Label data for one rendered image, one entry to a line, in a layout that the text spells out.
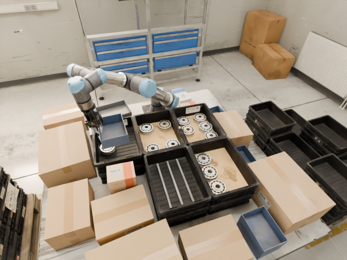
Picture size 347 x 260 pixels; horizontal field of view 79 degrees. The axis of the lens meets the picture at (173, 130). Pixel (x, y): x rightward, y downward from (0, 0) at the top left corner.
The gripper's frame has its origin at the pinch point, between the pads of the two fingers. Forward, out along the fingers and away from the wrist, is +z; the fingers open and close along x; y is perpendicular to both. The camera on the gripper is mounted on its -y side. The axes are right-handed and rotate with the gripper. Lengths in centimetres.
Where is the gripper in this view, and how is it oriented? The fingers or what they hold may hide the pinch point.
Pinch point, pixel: (98, 130)
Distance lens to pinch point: 129.6
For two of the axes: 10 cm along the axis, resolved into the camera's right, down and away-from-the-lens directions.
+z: 0.7, 6.9, 7.2
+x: 9.4, -2.8, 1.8
